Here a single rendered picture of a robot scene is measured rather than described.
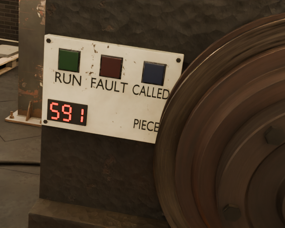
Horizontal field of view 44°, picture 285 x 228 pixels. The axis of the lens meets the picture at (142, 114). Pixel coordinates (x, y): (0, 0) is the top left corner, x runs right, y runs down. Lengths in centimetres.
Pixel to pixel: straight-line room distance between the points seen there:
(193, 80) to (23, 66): 298
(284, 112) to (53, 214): 53
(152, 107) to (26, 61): 279
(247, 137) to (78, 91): 36
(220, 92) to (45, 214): 47
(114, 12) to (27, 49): 274
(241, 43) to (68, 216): 50
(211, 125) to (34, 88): 300
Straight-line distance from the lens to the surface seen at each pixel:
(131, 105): 68
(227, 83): 51
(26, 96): 350
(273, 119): 46
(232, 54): 52
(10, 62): 536
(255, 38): 52
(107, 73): 67
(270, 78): 51
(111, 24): 68
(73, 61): 68
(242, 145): 47
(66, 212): 81
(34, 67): 339
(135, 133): 70
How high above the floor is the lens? 135
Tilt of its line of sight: 20 degrees down
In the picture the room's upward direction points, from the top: 8 degrees clockwise
